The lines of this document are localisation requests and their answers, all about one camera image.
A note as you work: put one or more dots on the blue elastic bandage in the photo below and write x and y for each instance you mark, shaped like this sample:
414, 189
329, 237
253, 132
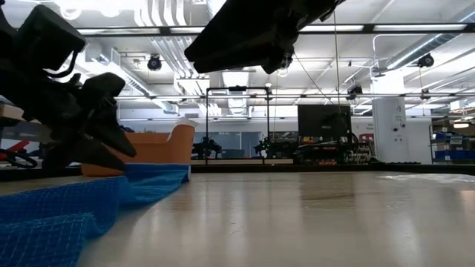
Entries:
55, 222

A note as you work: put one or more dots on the silver ventilation duct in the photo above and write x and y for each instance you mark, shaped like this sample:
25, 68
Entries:
419, 50

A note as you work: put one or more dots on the shelf with blue bins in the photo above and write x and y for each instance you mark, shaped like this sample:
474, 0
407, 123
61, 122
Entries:
452, 154

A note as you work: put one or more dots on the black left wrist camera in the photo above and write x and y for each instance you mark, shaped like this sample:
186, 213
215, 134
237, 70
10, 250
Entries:
48, 37

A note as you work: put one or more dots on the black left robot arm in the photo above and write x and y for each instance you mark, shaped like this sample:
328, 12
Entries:
5, 48

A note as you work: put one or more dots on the black crossbar with lights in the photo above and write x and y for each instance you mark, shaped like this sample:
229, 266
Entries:
408, 27

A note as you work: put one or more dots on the black hanging camera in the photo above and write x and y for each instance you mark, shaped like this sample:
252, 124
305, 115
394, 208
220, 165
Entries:
289, 61
354, 91
426, 61
154, 64

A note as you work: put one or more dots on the clear plastic zip bag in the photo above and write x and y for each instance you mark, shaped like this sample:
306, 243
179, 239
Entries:
426, 178
183, 121

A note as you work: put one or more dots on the cluttered workbench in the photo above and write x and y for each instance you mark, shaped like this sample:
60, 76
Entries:
326, 154

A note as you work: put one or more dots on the teal laptop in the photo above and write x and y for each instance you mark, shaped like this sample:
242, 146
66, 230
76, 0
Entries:
233, 154

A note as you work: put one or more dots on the black monitor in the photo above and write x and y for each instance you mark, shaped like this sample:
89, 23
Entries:
315, 120

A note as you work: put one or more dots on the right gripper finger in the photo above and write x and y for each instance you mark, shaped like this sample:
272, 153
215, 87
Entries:
226, 41

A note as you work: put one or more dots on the white pillar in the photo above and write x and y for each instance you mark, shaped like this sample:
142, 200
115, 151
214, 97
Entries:
387, 130

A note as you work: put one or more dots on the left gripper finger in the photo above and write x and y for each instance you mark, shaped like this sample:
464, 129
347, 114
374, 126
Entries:
111, 130
100, 155

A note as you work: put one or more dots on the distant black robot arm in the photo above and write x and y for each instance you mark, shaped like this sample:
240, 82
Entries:
208, 146
267, 146

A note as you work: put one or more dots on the wooden side table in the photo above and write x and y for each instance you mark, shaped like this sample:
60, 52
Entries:
15, 128

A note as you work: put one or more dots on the red object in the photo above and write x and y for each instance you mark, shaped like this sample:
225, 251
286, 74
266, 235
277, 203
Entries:
16, 145

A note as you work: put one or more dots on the orange plastic bin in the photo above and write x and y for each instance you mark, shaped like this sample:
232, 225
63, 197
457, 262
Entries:
159, 148

